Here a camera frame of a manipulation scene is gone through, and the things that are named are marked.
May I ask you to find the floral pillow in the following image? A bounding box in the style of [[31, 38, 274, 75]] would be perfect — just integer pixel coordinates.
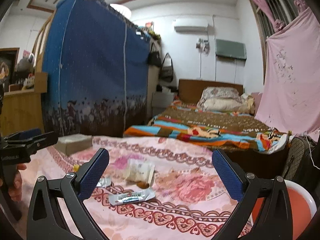
[[199, 87, 241, 103]]

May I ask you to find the white blue sachet wrapper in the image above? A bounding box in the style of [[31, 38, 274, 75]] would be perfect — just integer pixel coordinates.
[[108, 188, 156, 206]]

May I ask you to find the pink hanging sheet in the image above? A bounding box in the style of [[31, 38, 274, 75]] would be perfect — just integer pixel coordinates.
[[255, 8, 319, 135]]

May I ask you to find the black handbag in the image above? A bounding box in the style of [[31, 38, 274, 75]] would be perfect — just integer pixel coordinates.
[[147, 42, 162, 68]]

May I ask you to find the white air conditioner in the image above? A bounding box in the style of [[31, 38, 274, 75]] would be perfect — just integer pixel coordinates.
[[174, 18, 208, 33]]

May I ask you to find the yellow small wrapper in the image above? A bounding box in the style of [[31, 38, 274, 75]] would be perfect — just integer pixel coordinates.
[[72, 164, 80, 172]]

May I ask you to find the red white plastic bin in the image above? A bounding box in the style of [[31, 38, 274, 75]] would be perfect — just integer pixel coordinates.
[[251, 179, 318, 240]]

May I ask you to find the wooden side cabinet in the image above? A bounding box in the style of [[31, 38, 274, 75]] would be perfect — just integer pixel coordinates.
[[1, 72, 48, 136]]

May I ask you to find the cream snack packet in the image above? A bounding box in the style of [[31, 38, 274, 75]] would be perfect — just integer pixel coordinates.
[[124, 159, 155, 184]]

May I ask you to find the cream pillow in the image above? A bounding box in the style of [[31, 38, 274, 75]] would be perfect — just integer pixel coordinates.
[[197, 97, 255, 114]]

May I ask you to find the tissue box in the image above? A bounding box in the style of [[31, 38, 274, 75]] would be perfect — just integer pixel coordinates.
[[54, 134, 93, 156]]

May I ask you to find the white cable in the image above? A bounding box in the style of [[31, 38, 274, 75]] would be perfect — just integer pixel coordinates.
[[303, 134, 320, 169]]

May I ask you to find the grey white handbag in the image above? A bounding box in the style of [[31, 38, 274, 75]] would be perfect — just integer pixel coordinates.
[[159, 53, 174, 83]]

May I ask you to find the round brown biscuit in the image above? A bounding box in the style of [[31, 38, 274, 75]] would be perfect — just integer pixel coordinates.
[[136, 181, 149, 189]]

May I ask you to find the white nightstand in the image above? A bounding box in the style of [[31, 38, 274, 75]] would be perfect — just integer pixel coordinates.
[[151, 92, 175, 116]]

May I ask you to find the colourful cartoon blanket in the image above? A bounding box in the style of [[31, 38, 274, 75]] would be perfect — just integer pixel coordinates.
[[124, 100, 290, 154]]

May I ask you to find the blue fabric wardrobe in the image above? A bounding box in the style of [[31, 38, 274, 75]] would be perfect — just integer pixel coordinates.
[[41, 0, 150, 137]]

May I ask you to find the left hand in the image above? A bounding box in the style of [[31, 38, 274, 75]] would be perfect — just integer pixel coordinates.
[[8, 164, 27, 202]]

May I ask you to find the silver foil wrapper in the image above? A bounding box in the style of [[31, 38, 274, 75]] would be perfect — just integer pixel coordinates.
[[96, 177, 112, 188]]

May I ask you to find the wooden headboard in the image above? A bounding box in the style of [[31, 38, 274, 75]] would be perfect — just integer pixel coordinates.
[[178, 79, 244, 104]]

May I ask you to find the black checkered suitcase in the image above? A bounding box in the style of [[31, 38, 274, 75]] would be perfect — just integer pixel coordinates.
[[282, 136, 317, 186]]

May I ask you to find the pink floral bedspread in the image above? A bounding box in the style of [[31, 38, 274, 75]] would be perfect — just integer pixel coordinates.
[[20, 137, 237, 239]]

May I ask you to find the green wall panel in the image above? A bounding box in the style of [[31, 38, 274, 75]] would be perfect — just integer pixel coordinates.
[[215, 39, 247, 60]]

